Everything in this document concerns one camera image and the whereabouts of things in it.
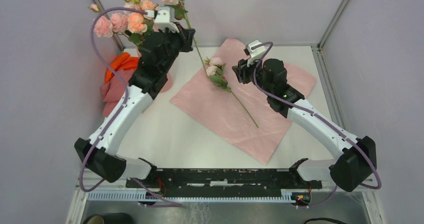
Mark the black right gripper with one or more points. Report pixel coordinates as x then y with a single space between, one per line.
241 70

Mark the pink wrapping paper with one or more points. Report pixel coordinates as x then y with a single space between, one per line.
215 128

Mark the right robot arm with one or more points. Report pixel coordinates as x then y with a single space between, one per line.
354 159

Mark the orange cloth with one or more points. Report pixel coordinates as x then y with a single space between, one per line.
125 65

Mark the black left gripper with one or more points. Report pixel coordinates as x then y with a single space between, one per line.
184 36

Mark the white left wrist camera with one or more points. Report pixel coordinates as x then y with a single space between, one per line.
163 19

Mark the pink rose stems bunch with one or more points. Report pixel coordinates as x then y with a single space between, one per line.
215 71

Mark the pink cloth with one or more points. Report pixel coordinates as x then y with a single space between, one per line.
111 92

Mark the pink cylindrical vase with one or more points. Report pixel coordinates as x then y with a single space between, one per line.
168 85

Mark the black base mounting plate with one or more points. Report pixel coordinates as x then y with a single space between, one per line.
257 183

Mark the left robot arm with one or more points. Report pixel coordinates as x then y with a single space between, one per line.
99 152

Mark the black round object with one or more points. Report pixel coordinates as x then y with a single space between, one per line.
109 218

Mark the peach rose stem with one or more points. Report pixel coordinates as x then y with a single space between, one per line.
139 26

